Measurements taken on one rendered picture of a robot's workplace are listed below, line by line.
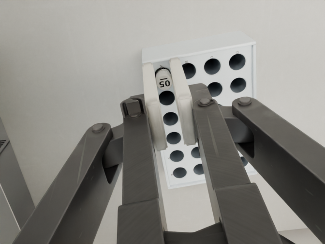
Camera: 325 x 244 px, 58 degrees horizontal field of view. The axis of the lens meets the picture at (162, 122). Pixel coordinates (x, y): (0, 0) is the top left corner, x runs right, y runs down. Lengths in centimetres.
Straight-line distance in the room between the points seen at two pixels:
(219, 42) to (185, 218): 21
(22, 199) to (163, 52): 39
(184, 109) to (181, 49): 9
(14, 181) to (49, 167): 28
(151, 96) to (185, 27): 11
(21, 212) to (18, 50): 31
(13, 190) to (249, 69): 46
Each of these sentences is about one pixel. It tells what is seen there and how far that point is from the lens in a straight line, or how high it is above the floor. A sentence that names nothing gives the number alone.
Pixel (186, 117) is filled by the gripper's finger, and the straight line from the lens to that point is 15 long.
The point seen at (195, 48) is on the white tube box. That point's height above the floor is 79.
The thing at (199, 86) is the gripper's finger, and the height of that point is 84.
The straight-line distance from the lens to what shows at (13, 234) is 26.
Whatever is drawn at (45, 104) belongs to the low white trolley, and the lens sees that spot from 29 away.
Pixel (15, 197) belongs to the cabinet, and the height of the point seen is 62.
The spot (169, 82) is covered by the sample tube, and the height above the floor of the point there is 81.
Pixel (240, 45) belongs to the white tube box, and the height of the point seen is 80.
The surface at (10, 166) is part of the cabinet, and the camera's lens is 64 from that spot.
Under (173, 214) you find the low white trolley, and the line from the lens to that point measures 36.
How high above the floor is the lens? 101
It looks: 61 degrees down
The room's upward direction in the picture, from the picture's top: 172 degrees clockwise
